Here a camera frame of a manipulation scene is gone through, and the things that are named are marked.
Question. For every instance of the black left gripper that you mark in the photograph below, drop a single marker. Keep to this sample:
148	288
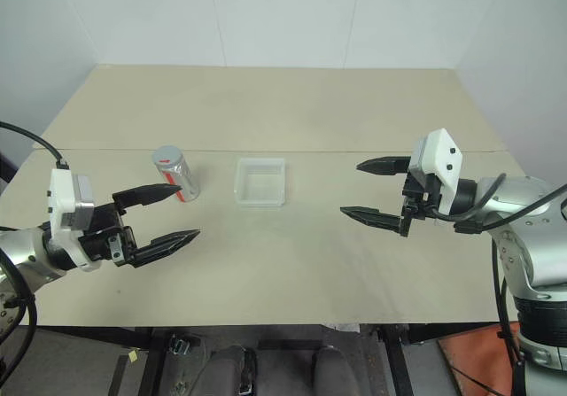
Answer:
104	236

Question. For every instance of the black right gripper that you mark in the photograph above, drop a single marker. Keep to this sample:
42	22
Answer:
421	194

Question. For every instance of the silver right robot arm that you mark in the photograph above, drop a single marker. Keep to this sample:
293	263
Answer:
531	194

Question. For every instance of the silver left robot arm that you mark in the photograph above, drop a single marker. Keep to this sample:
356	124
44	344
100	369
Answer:
22	245

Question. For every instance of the silver red can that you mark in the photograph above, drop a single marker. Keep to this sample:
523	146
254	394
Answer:
186	181

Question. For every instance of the silver foil-sealed container lid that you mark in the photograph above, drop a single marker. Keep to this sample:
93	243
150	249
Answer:
167	155

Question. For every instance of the clear square plastic container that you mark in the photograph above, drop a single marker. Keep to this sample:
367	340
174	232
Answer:
260	183

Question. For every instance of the small silver metal buckle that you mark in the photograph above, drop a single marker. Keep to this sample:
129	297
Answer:
179	345

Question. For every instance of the dark rounded shape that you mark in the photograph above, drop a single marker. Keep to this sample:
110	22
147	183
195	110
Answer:
226	369
330	369

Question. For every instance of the orange floor mat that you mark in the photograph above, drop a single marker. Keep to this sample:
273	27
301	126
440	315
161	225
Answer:
474	351

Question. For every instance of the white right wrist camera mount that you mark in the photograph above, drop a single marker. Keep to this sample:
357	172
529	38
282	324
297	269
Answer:
443	154

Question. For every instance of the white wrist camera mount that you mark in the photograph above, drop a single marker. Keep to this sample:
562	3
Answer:
62	201
443	154

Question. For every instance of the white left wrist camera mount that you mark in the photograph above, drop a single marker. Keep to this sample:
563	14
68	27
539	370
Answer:
62	201

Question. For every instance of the black metal table frame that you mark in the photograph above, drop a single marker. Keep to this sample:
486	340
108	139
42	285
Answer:
395	360

